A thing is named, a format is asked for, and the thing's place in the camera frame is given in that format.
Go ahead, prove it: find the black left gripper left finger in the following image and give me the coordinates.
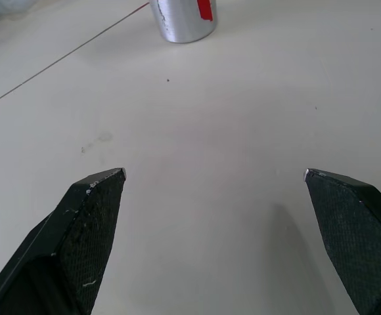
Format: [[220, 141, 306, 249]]
[[0, 167, 127, 315]]

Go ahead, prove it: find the silver metal cup red label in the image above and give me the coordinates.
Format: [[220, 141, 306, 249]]
[[148, 0, 217, 45]]

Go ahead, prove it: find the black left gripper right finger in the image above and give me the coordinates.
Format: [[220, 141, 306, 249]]
[[302, 168, 381, 315]]

